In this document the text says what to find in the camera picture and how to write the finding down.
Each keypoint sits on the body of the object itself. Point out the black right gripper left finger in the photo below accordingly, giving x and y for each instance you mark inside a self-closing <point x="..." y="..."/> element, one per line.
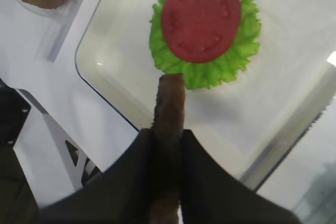
<point x="121" y="194"/>

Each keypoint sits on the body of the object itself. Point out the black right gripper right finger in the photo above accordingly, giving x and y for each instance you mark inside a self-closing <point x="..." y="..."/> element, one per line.
<point x="209" y="194"/>

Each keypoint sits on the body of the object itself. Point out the brown meat patty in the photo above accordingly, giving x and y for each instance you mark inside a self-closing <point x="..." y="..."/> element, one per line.
<point x="167" y="130"/>

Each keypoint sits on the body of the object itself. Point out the green lettuce on burger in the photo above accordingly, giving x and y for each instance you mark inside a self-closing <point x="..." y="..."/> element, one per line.
<point x="214" y="72"/>

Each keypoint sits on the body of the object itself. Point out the tomato slice on burger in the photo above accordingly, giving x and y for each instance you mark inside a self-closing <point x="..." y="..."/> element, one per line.
<point x="199" y="31"/>

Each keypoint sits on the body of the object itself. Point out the cream metal tray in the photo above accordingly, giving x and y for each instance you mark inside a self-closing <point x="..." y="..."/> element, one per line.
<point x="235" y="121"/>

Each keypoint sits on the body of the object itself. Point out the left clear acrylic rack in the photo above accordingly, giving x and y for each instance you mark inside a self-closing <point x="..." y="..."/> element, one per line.
<point x="32" y="32"/>

